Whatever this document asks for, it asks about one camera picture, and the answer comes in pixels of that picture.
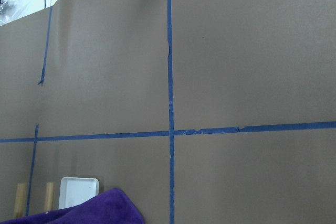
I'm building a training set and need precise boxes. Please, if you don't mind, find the purple towel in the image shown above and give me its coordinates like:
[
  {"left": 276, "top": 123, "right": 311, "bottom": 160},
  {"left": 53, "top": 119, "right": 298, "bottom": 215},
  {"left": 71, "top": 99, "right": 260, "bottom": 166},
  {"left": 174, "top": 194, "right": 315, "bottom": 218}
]
[{"left": 5, "top": 188, "right": 145, "bottom": 224}]

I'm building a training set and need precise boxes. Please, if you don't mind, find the clear plastic bag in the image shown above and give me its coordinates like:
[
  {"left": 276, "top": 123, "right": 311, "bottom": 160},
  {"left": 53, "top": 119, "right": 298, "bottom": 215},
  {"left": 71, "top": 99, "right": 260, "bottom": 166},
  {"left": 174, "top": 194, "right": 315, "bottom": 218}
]
[{"left": 1, "top": 0, "right": 23, "bottom": 23}]

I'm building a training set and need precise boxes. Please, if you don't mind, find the white towel rack with wooden bars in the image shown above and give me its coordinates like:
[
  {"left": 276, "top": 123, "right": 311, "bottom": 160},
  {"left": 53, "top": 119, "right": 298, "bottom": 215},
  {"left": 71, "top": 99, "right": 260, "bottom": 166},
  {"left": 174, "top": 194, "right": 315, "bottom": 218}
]
[{"left": 14, "top": 177, "right": 99, "bottom": 219}]

